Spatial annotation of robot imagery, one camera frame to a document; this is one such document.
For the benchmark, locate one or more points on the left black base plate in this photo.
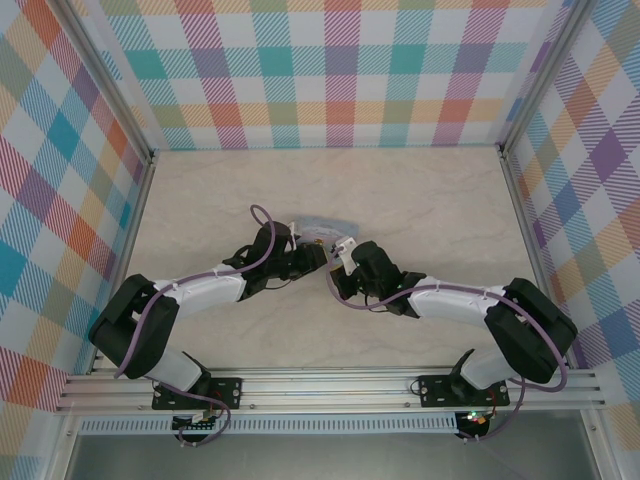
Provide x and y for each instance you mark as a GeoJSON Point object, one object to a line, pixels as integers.
{"type": "Point", "coordinates": [225, 392]}

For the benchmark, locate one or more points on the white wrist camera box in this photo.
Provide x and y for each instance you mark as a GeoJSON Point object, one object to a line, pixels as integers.
{"type": "Point", "coordinates": [294, 234]}
{"type": "Point", "coordinates": [344, 250]}

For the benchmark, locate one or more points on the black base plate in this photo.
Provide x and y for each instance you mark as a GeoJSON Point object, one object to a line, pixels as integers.
{"type": "Point", "coordinates": [435, 392]}
{"type": "Point", "coordinates": [225, 392]}

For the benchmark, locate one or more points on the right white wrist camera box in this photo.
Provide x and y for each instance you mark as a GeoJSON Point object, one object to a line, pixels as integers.
{"type": "Point", "coordinates": [344, 250]}

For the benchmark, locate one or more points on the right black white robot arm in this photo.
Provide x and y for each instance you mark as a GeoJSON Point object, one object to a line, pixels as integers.
{"type": "Point", "coordinates": [530, 330]}

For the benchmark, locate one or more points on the blue cartoon tin box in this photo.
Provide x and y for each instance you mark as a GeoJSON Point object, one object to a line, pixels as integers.
{"type": "Point", "coordinates": [325, 227]}

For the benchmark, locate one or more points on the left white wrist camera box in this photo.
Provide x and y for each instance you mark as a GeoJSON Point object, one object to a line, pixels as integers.
{"type": "Point", "coordinates": [294, 234]}

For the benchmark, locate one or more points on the aluminium mounting rail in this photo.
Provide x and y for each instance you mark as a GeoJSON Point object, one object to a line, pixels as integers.
{"type": "Point", "coordinates": [330, 387]}

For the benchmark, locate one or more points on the right lit circuit board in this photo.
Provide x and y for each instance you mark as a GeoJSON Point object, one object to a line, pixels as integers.
{"type": "Point", "coordinates": [475, 417]}

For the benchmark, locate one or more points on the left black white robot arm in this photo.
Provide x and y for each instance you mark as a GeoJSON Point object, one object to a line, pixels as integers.
{"type": "Point", "coordinates": [125, 330]}

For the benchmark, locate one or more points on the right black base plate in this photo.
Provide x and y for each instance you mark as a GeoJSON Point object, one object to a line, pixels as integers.
{"type": "Point", "coordinates": [435, 392]}

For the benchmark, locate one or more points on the aluminium table side rail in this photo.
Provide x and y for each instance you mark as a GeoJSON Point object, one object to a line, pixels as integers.
{"type": "Point", "coordinates": [525, 225]}
{"type": "Point", "coordinates": [132, 240]}

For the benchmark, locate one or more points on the aluminium frame post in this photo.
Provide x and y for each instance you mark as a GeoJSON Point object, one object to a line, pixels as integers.
{"type": "Point", "coordinates": [107, 75]}
{"type": "Point", "coordinates": [547, 75]}

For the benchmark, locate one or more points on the left green circuit board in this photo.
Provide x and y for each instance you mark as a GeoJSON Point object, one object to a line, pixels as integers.
{"type": "Point", "coordinates": [197, 422]}

